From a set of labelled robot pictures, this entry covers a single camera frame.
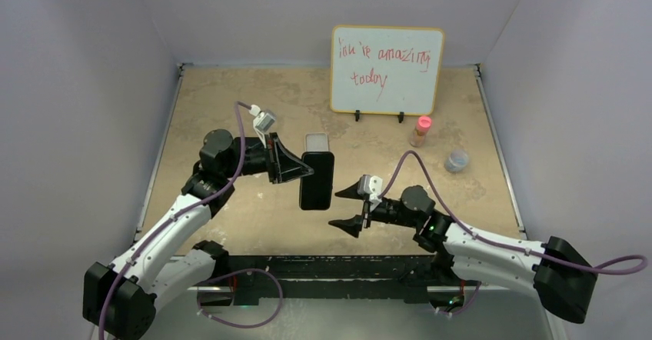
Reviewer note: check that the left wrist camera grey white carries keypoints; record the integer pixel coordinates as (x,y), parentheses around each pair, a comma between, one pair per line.
(262,121)

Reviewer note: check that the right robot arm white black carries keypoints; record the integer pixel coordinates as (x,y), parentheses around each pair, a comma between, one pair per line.
(553,271)

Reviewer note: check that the clear round lid container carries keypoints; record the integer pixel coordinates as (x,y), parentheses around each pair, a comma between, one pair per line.
(457,161)

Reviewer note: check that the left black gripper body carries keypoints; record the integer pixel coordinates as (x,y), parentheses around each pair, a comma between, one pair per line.
(259,160)

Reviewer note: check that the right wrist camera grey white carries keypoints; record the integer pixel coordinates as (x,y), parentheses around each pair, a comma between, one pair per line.
(369,189)

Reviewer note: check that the aluminium frame rail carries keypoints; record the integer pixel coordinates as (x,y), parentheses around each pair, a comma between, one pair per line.
(124,297)

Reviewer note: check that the black phone without case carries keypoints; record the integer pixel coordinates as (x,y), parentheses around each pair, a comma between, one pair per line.
(315,191)

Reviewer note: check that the white board yellow frame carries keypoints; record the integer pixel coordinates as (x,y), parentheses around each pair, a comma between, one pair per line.
(385,70)

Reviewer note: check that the white phone case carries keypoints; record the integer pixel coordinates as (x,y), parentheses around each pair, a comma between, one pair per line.
(316,142)

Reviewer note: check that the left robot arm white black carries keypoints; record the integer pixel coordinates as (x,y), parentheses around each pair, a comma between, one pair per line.
(163,241)

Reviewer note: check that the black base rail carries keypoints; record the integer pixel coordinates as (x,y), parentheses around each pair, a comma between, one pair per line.
(409,278)

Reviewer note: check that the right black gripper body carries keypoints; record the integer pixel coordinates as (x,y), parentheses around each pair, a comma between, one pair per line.
(387,211)

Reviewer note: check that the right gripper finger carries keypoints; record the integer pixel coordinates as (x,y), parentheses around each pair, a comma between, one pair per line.
(352,226)
(351,192)

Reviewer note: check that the pink capped small bottle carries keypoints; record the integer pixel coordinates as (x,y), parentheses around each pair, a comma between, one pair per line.
(422,127)

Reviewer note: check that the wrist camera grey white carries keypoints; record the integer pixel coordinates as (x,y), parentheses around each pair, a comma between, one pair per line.
(369,189)
(262,121)

